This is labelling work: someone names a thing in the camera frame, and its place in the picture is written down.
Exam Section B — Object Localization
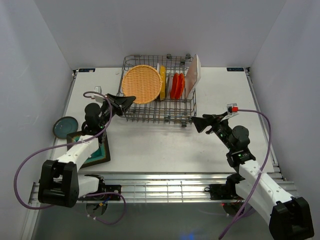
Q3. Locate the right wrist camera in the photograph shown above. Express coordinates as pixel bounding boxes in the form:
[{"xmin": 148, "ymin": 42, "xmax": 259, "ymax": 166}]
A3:
[{"xmin": 222, "ymin": 103, "xmax": 239, "ymax": 121}]

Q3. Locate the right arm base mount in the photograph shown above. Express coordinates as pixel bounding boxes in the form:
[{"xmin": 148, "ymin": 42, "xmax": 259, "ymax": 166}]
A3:
[{"xmin": 204, "ymin": 184, "xmax": 239, "ymax": 200}]

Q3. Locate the teal square brown-rimmed plate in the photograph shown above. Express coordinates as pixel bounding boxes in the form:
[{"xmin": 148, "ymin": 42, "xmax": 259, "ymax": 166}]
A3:
[{"xmin": 66, "ymin": 131, "xmax": 111, "ymax": 169}]

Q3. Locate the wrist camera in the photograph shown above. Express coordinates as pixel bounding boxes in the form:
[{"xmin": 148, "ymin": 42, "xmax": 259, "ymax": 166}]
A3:
[
  {"xmin": 92, "ymin": 86, "xmax": 104, "ymax": 103},
  {"xmin": 222, "ymin": 103, "xmax": 239, "ymax": 121}
]

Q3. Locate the light blue scalloped plate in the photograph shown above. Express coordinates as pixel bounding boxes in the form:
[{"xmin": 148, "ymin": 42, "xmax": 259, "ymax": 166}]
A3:
[{"xmin": 166, "ymin": 75, "xmax": 173, "ymax": 98}]

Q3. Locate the orange round plate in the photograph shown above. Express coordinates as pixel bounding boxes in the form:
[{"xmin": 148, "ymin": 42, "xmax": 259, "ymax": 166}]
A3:
[
  {"xmin": 170, "ymin": 73, "xmax": 179, "ymax": 100},
  {"xmin": 178, "ymin": 73, "xmax": 185, "ymax": 99}
]

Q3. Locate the white rectangular plate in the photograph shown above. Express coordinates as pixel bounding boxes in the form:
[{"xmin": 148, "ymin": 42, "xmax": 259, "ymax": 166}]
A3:
[{"xmin": 184, "ymin": 54, "xmax": 201, "ymax": 99}]

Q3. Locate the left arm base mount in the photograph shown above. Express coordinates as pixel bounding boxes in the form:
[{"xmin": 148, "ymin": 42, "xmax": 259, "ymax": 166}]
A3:
[{"xmin": 82, "ymin": 184, "xmax": 122, "ymax": 201}]

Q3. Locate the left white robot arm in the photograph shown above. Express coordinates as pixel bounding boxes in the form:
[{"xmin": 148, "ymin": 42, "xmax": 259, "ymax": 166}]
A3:
[{"xmin": 38, "ymin": 91, "xmax": 136, "ymax": 208}]

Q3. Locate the woven bamboo round plate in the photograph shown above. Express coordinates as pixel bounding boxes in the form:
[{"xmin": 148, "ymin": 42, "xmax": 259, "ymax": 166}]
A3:
[{"xmin": 121, "ymin": 64, "xmax": 163, "ymax": 105}]

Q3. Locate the yellow dotted scalloped plate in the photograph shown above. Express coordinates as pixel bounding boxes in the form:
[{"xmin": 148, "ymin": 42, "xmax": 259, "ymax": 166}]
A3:
[{"xmin": 159, "ymin": 65, "xmax": 166, "ymax": 101}]

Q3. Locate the grey wire dish rack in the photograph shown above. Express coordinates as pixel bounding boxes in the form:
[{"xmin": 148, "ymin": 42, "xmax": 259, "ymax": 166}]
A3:
[{"xmin": 116, "ymin": 53, "xmax": 197, "ymax": 128}]

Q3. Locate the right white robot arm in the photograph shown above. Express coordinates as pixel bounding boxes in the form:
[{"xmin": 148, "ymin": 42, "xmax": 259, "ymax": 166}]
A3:
[{"xmin": 191, "ymin": 111, "xmax": 315, "ymax": 240}]

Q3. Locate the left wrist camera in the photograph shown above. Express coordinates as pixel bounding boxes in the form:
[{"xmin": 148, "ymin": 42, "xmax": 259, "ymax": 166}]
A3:
[{"xmin": 92, "ymin": 86, "xmax": 104, "ymax": 103}]

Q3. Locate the dark teal round plate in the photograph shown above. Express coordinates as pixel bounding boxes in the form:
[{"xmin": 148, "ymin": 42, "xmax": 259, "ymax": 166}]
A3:
[{"xmin": 52, "ymin": 116, "xmax": 79, "ymax": 140}]

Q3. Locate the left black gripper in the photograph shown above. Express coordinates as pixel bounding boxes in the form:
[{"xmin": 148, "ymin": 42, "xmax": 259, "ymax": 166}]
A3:
[{"xmin": 98, "ymin": 93, "xmax": 136, "ymax": 128}]

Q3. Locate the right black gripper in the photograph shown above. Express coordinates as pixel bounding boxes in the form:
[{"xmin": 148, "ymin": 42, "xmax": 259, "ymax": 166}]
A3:
[{"xmin": 191, "ymin": 111, "xmax": 235, "ymax": 152}]

